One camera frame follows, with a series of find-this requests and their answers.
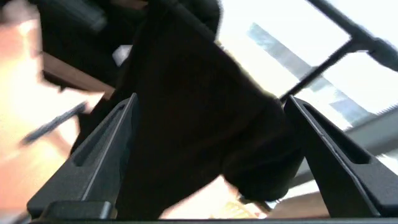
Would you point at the black garment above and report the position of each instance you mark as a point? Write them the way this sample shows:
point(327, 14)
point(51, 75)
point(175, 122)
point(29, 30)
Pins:
point(192, 109)

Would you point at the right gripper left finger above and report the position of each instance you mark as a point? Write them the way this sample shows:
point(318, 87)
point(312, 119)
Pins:
point(93, 174)

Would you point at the window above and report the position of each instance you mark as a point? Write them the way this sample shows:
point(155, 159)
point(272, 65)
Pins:
point(295, 62)

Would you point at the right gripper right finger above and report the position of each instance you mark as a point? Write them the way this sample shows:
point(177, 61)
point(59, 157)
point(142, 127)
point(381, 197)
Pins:
point(348, 174)

